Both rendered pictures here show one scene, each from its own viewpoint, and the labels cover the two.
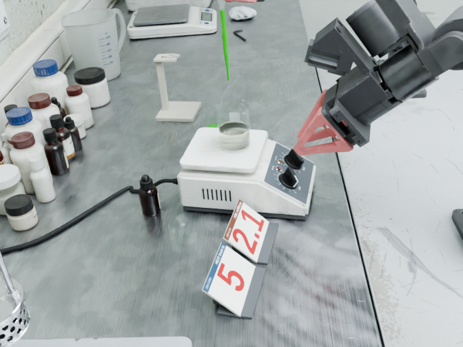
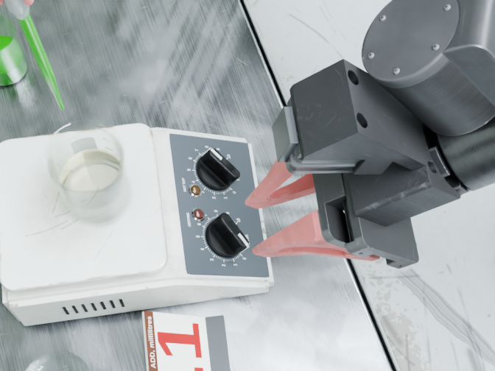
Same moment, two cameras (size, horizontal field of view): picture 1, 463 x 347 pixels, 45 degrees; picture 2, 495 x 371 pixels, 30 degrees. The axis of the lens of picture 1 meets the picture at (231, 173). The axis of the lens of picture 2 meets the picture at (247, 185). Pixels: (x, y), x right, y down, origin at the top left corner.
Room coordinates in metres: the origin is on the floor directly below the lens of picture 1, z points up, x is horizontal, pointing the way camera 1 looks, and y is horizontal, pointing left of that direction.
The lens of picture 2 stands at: (0.48, 0.00, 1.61)
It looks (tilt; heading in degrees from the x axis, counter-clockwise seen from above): 67 degrees down; 336
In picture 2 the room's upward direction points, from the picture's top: 1 degrees clockwise
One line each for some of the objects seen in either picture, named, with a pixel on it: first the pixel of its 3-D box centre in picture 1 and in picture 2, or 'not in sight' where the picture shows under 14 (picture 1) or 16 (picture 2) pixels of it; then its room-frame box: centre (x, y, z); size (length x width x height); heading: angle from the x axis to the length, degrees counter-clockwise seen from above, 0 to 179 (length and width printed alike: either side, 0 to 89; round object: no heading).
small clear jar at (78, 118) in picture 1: (75, 127); not in sight; (1.00, 0.30, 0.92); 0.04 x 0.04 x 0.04
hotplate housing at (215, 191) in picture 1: (242, 173); (121, 221); (0.75, -0.02, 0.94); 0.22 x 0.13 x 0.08; 75
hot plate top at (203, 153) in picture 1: (225, 148); (79, 205); (0.76, 0.01, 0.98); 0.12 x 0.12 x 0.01; 75
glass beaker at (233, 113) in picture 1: (234, 125); (94, 178); (0.75, -0.01, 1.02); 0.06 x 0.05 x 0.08; 22
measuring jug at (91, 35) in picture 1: (98, 44); not in sight; (1.33, 0.30, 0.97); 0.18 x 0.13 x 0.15; 141
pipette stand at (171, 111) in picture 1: (175, 85); not in sight; (1.07, 0.10, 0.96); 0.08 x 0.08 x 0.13; 77
